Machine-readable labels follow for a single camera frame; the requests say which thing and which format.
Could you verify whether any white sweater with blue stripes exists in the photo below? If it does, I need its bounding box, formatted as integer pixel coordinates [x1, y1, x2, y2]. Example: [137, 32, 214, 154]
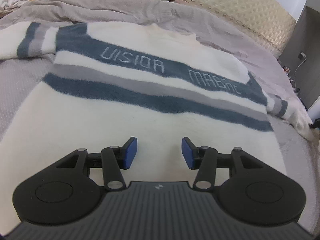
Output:
[1, 22, 319, 233]

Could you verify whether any grey bed cover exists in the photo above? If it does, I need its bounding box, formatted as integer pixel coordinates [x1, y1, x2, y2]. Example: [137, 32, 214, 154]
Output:
[1, 0, 319, 233]

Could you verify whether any pink pillow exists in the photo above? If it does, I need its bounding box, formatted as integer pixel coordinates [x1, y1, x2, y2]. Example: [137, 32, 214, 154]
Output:
[168, 0, 190, 5]

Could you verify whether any white crumpled cloth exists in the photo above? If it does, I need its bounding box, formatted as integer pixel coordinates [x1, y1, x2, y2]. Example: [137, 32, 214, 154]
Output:
[0, 0, 30, 13]

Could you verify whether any grey wall cabinet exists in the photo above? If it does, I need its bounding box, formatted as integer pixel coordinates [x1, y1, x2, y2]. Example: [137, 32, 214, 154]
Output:
[278, 6, 319, 109]

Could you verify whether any wall charger with white cable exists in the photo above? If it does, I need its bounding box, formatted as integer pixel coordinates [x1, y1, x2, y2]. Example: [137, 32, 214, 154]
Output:
[293, 51, 307, 95]

